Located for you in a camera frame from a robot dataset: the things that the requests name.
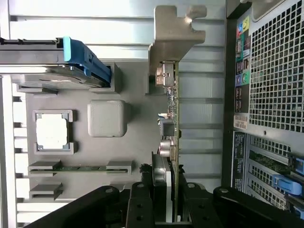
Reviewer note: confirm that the hard disk with blue bracket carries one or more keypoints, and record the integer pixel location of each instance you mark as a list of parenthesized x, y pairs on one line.
[(35, 59)]

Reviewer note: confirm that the black PC case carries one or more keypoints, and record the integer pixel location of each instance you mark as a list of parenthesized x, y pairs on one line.
[(273, 71)]

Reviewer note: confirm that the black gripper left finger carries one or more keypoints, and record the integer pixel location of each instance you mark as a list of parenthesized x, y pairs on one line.
[(140, 206)]

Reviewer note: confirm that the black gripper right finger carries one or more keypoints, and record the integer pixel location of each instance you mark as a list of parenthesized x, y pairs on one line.
[(194, 209)]

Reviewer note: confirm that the blue card retention latch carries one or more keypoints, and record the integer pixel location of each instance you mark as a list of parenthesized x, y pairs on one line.
[(287, 184)]

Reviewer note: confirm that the silver CPU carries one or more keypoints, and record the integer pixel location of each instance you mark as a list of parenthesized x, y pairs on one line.
[(52, 133)]

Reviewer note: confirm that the green RAM stick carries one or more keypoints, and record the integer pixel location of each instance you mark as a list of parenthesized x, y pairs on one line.
[(83, 168)]

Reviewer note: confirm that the grey parts rack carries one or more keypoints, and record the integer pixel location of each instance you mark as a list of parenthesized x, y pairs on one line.
[(137, 133)]

